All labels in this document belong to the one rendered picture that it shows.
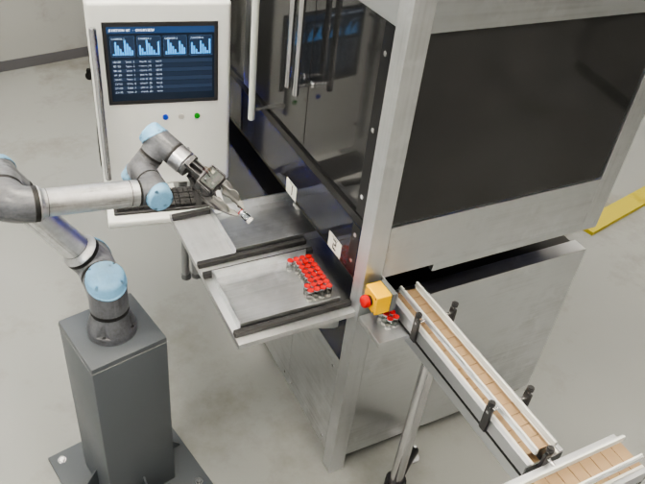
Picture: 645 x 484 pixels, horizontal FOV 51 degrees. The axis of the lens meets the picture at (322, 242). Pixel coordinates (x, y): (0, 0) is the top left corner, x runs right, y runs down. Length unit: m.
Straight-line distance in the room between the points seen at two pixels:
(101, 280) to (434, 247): 1.02
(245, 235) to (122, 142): 0.63
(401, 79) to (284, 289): 0.85
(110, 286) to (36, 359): 1.29
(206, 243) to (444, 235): 0.83
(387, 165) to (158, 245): 2.18
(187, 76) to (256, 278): 0.82
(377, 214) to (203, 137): 1.04
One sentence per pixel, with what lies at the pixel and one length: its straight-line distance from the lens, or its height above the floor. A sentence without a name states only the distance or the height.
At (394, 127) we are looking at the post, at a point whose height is 1.56.
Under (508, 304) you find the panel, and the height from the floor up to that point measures 0.69.
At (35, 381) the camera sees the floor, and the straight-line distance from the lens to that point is 3.24.
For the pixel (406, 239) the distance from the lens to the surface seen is 2.08.
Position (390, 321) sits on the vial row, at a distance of 2.14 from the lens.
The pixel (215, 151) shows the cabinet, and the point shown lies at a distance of 2.82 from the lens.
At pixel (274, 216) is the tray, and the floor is 0.88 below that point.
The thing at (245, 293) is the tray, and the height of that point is 0.88.
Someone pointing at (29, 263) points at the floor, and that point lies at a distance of 3.82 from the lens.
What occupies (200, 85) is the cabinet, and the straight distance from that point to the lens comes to 2.66.
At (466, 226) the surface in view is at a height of 1.15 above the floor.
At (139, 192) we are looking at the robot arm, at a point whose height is 1.30.
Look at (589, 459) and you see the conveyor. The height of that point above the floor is 0.93.
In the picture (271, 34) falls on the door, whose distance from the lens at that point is 2.47.
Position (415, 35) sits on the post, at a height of 1.80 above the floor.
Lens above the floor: 2.39
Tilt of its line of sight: 38 degrees down
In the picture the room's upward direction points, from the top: 7 degrees clockwise
